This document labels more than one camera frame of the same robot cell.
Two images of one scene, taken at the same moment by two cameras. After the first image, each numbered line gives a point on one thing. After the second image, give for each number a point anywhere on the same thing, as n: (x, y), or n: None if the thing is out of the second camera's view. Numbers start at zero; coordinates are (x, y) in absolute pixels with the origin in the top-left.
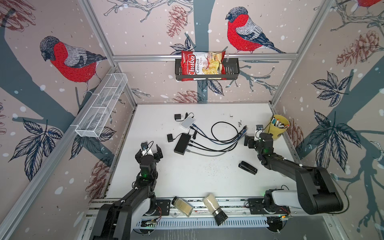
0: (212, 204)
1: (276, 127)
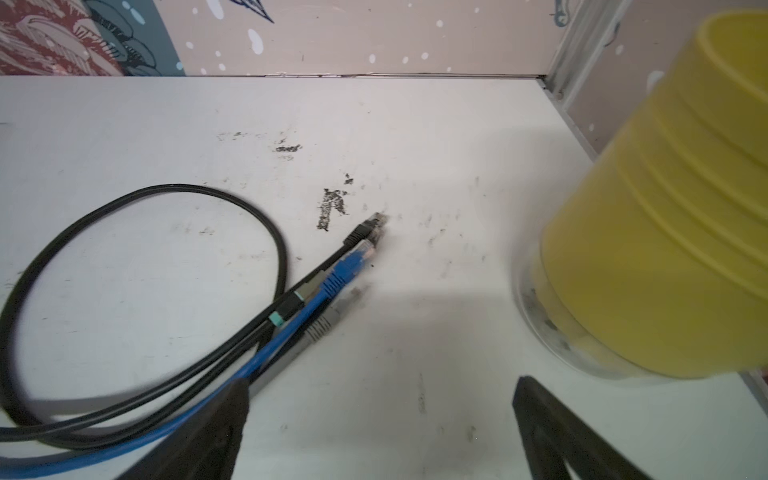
0: None
1: (652, 262)
